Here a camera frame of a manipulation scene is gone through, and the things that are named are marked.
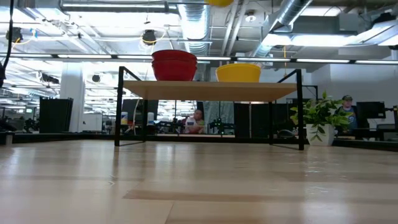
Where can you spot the floral bowl with red outside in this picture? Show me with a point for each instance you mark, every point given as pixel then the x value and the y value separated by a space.
pixel 174 73
pixel 174 53
pixel 174 60

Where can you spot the yellow plastic bowl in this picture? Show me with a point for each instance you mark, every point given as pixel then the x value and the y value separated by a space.
pixel 237 74
pixel 219 2

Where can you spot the black background robot arm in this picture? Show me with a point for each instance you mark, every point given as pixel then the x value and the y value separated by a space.
pixel 220 126

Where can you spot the person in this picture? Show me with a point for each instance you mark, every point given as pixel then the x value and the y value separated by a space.
pixel 348 109
pixel 195 123

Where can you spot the wooden shelf with black legs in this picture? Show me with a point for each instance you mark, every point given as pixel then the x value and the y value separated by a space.
pixel 208 91

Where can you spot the black partition panel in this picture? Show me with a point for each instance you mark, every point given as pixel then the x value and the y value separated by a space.
pixel 258 119

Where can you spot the black round ceiling device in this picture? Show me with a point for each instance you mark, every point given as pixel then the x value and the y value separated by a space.
pixel 14 34
pixel 96 78
pixel 149 37

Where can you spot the green potted plant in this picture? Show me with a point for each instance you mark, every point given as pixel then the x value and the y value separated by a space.
pixel 320 133

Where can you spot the long ceiling light strip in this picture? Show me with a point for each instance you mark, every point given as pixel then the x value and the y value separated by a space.
pixel 84 56

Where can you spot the black cabinet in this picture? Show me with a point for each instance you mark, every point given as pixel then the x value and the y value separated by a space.
pixel 56 115

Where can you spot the black computer monitor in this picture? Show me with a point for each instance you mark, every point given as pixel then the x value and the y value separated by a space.
pixel 370 112

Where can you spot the silver spiral air duct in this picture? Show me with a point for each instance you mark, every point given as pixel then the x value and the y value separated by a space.
pixel 289 12
pixel 194 25

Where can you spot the black metal table frame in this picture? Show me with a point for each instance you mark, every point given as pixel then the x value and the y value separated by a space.
pixel 62 137

